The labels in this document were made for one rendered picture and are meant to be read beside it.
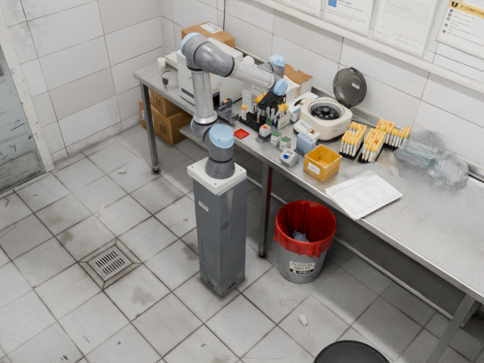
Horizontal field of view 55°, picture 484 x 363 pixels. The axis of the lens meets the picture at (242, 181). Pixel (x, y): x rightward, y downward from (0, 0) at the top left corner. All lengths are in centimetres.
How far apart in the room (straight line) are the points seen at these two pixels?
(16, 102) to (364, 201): 242
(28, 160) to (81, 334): 149
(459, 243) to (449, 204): 24
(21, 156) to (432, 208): 281
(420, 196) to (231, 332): 128
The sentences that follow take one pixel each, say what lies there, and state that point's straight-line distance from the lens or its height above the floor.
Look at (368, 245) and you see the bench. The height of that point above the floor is 27.
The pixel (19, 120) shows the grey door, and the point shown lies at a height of 52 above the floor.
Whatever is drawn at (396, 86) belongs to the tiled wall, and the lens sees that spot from 265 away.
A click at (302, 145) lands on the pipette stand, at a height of 93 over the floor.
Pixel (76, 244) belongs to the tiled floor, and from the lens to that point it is 334.
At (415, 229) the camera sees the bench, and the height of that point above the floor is 87.
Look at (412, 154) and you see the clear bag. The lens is 255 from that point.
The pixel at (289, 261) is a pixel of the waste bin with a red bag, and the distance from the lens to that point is 283.
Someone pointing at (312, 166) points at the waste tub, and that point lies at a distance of 234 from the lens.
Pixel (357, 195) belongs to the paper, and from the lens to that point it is 230.
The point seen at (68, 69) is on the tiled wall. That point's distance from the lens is 373.
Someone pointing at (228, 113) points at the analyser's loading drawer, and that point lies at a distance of 269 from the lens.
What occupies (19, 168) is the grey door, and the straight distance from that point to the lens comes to 384.
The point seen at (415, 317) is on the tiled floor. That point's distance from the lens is 304.
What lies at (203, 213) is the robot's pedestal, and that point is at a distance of 247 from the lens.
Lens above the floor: 244
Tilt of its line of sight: 43 degrees down
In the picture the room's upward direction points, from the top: 1 degrees clockwise
